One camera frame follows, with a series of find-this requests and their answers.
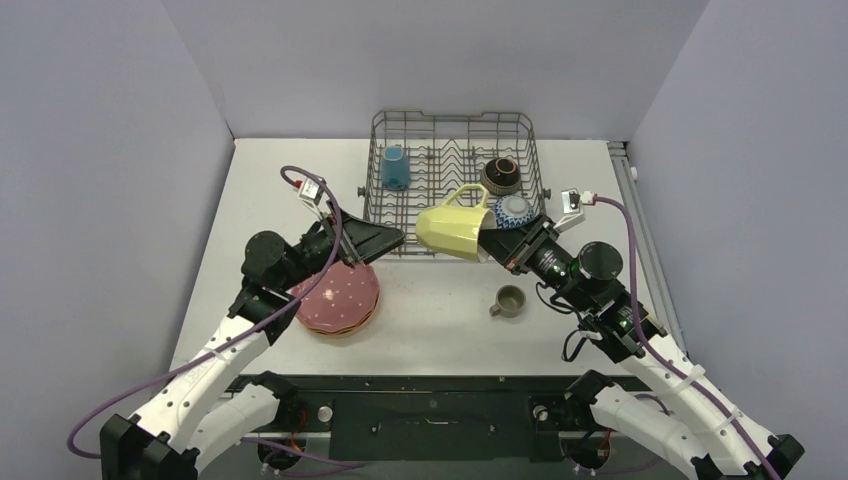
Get red patterned bowl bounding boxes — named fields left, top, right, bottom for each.
left=492, top=195, right=536, bottom=229

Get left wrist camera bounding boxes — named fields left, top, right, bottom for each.
left=295, top=178, right=324, bottom=206

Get black patterned bowl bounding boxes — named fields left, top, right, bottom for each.
left=480, top=158, right=521, bottom=197

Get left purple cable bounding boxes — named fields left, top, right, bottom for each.
left=66, top=165, right=366, bottom=478

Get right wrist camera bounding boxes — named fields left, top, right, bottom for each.
left=554, top=188, right=596, bottom=233

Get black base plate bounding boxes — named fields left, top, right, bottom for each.
left=258, top=375, right=603, bottom=462

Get grey wire dish rack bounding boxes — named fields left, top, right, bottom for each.
left=358, top=109, right=551, bottom=257

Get small grey cup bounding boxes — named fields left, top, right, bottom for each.
left=489, top=285, right=526, bottom=318

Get pale yellow mug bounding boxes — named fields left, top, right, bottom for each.
left=415, top=183, right=497, bottom=263

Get blue floral mug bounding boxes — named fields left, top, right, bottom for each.
left=380, top=145, right=411, bottom=190

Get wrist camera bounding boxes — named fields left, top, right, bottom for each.
left=295, top=178, right=324, bottom=206
left=554, top=188, right=596, bottom=233

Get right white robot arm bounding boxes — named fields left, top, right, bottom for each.
left=478, top=218, right=805, bottom=479

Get pink dotted plate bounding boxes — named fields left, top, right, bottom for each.
left=297, top=262, right=380, bottom=312

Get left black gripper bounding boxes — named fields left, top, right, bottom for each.
left=278, top=200, right=404, bottom=292

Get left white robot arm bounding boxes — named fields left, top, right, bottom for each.
left=99, top=213, right=405, bottom=479

